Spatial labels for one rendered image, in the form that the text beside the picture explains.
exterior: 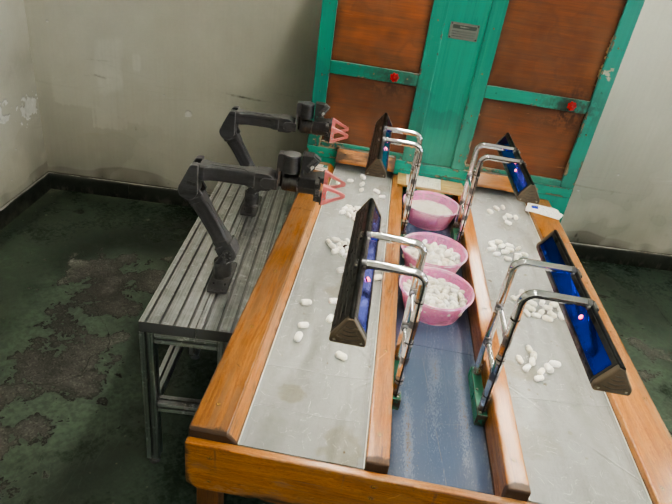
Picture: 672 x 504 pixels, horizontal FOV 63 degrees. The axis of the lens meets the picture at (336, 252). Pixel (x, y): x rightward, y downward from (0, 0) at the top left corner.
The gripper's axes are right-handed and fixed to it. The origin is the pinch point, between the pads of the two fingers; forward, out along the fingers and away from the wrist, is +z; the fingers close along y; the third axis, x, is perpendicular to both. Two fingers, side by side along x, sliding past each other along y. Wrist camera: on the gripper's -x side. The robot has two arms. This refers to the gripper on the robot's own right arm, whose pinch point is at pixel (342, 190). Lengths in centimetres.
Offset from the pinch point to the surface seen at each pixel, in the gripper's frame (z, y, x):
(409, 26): 22, 102, -40
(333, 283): 1.9, -5.1, 33.2
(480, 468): 43, -71, 39
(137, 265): -106, 99, 109
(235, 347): -24, -47, 31
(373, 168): 10.7, 23.3, 0.0
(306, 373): -4, -51, 33
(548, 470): 57, -74, 33
